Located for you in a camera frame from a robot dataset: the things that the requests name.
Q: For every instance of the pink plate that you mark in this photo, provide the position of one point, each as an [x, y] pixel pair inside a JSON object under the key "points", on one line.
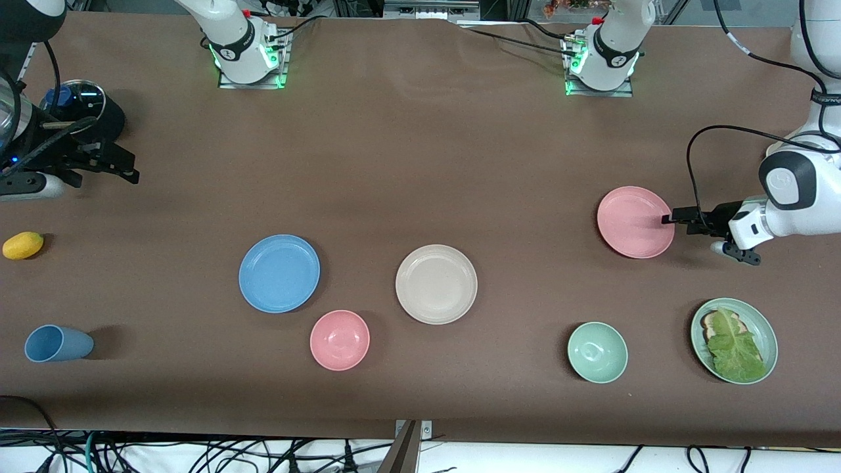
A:
{"points": [[631, 222]]}

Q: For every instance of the green lettuce leaf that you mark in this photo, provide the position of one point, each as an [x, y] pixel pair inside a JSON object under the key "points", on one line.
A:
{"points": [[736, 355]]}

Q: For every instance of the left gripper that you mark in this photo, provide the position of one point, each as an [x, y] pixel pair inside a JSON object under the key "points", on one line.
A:
{"points": [[719, 217]]}

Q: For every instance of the small metal bracket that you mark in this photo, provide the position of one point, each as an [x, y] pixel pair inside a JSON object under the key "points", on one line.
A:
{"points": [[427, 428]]}

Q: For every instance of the yellow lemon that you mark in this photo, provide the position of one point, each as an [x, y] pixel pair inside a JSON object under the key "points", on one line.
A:
{"points": [[23, 246]]}

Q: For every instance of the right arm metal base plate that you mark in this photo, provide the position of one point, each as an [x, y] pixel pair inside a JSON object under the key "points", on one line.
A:
{"points": [[253, 85]]}

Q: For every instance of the silver aluminium frame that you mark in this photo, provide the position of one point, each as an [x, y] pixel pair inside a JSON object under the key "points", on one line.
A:
{"points": [[430, 9]]}

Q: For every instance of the blue cup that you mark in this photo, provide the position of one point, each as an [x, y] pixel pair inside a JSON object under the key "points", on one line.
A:
{"points": [[56, 343]]}

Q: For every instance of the green plate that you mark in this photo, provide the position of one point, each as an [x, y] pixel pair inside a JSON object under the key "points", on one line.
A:
{"points": [[760, 325]]}

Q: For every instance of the pink bowl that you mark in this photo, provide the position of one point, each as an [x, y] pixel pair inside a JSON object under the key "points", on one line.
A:
{"points": [[340, 340]]}

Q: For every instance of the blue plate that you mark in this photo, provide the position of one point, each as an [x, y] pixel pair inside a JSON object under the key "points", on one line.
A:
{"points": [[279, 274]]}

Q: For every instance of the dark slanted beam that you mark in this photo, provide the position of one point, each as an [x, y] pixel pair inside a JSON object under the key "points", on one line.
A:
{"points": [[402, 453]]}

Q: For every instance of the glass lid with blue knob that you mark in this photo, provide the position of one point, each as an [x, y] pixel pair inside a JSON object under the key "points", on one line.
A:
{"points": [[85, 102]]}

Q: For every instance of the green bowl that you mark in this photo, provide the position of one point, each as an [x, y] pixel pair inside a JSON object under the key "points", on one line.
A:
{"points": [[597, 352]]}

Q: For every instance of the toasted bread slice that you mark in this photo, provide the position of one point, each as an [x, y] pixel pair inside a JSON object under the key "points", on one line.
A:
{"points": [[708, 322]]}

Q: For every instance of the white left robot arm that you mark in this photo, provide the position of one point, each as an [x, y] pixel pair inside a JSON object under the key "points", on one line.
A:
{"points": [[798, 190]]}

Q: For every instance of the brown table cloth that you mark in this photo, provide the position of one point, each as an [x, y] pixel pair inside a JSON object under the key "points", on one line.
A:
{"points": [[394, 164]]}

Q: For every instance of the beige plate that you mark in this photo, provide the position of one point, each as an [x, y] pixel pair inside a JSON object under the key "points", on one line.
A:
{"points": [[436, 284]]}

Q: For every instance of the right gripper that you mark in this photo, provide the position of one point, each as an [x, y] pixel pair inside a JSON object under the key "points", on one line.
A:
{"points": [[60, 156]]}

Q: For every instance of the orange artificial flowers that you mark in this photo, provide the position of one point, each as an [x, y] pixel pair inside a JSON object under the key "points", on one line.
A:
{"points": [[565, 6]]}

